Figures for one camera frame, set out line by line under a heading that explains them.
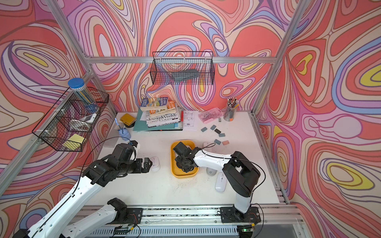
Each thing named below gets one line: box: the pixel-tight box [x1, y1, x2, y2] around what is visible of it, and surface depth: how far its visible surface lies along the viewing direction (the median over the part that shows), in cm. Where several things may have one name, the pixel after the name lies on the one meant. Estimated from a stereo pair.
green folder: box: [132, 108, 181, 132], surface depth 110 cm
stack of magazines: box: [139, 97, 182, 128], surface depth 110 cm
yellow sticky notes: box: [62, 133, 85, 151], surface depth 68 cm
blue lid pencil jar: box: [67, 77, 99, 114], surface depth 76 cm
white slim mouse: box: [215, 172, 228, 193], surface depth 84 cm
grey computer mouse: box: [206, 167, 218, 177], surface depth 88 cm
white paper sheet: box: [183, 110, 199, 131], surface depth 117 cm
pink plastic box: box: [198, 107, 224, 124], surface depth 121 cm
